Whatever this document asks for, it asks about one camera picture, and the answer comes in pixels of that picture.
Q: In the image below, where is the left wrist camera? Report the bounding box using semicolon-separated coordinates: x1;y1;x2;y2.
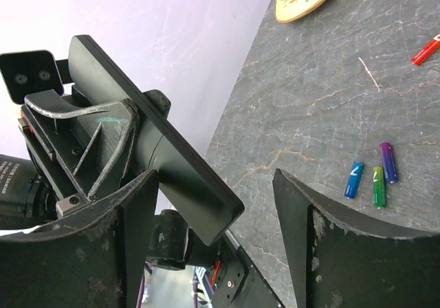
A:
1;50;64;105

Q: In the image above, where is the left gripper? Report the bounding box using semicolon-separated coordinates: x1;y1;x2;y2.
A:
21;87;139;215

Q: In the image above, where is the green yellow AAA battery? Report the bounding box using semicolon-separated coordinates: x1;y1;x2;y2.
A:
373;166;386;208

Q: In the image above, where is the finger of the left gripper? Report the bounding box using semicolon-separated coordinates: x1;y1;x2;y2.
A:
143;89;171;119

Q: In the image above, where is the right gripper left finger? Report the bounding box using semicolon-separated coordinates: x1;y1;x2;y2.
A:
1;170;159;307

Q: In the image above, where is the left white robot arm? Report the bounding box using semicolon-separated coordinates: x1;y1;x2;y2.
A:
1;90;165;278

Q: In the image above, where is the blue white AAA battery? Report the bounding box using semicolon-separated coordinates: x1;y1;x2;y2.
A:
344;161;364;199

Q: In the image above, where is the red battery near shelf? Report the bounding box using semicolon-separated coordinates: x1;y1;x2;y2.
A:
411;34;440;66

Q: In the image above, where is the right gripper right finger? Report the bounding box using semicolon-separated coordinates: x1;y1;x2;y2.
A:
273;169;439;307

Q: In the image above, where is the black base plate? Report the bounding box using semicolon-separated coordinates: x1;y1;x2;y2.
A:
211;235;284;308

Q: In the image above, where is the purple blue AAA battery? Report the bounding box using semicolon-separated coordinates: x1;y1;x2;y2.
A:
379;142;398;184

